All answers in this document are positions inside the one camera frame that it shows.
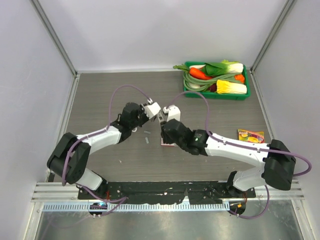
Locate white slotted cable duct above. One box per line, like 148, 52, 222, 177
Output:
42, 201, 230, 213

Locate aluminium front rail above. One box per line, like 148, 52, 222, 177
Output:
31, 180, 305, 203

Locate orange candy bag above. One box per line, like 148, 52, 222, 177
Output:
237, 129, 265, 144

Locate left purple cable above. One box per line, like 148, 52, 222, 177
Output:
61, 84, 155, 217

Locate green long beans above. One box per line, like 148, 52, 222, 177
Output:
183, 72, 241, 92

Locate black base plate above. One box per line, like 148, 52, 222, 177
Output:
78, 181, 256, 205

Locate small orange carrot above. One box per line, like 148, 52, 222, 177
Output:
234, 74, 245, 84

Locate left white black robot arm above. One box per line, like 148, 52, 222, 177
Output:
47, 102, 161, 200

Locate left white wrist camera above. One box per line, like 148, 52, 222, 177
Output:
142, 98, 161, 120

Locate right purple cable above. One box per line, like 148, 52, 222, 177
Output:
163, 90, 313, 219

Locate white green bok choy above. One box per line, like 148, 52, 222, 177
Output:
203, 60, 244, 76

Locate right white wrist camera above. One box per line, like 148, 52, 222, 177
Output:
162, 105, 181, 122

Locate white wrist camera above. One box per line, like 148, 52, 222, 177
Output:
162, 105, 181, 122
142, 98, 161, 120

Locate purple cable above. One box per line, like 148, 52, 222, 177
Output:
61, 84, 155, 217
163, 90, 313, 219

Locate yellow napa cabbage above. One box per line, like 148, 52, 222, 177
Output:
216, 79, 248, 95

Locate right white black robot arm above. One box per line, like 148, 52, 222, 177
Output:
161, 119, 296, 198

